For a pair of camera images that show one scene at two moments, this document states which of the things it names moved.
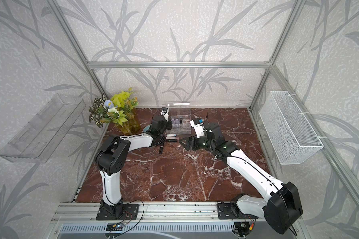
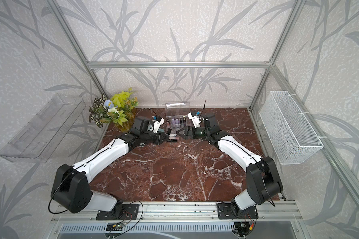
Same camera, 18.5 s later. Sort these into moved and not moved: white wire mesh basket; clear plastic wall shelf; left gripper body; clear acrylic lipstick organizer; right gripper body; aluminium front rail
Moved: right gripper body; left gripper body
Not moved: aluminium front rail; white wire mesh basket; clear plastic wall shelf; clear acrylic lipstick organizer
